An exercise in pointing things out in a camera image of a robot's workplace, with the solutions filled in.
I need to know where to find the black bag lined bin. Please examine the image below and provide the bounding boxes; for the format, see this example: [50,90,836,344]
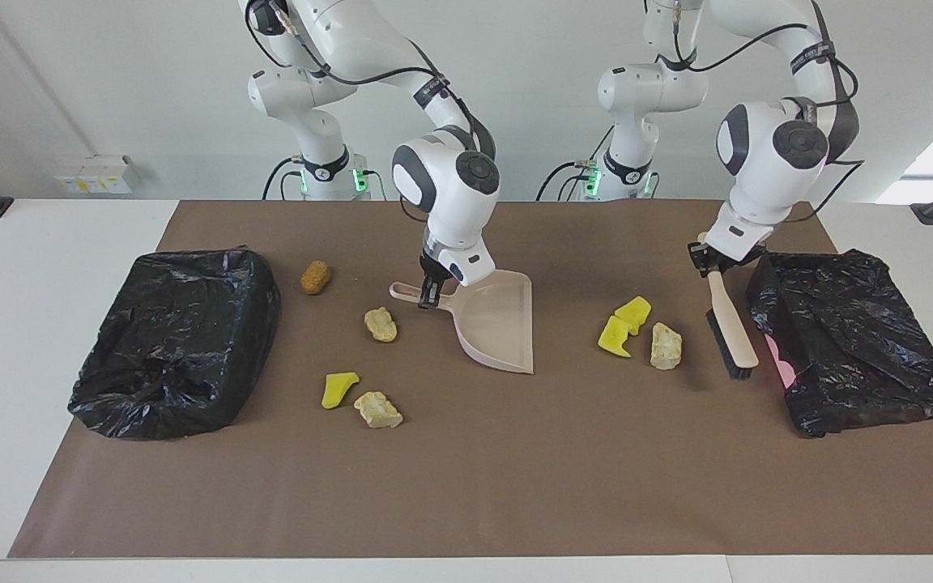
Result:
[68,247,282,441]

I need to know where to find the beige plastic dustpan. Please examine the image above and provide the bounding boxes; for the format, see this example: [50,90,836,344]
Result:
[389,270,535,376]

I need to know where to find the brown table mat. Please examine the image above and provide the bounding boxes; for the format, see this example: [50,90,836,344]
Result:
[7,200,933,559]

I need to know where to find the yellow sponge piece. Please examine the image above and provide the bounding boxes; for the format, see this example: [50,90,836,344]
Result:
[614,296,653,336]
[598,315,634,359]
[322,372,360,411]

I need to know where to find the beige brush black bristles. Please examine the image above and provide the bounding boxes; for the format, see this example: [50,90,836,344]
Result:
[697,232,760,382]

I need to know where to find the black bag pink bin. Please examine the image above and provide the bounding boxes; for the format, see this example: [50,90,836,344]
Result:
[746,249,933,439]

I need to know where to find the white wall socket box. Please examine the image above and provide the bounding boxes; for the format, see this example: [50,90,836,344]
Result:
[53,155,132,195]

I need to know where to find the beige sponge chunk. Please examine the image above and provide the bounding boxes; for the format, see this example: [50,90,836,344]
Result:
[650,322,684,371]
[364,306,398,343]
[353,391,404,429]

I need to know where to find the black base power cable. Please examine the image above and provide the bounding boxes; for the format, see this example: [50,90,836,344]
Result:
[535,126,615,202]
[262,156,305,202]

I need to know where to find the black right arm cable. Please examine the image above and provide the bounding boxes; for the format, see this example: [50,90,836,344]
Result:
[244,0,496,224]

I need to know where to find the brown oval sponge piece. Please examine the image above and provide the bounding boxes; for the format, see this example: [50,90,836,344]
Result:
[300,260,331,296]

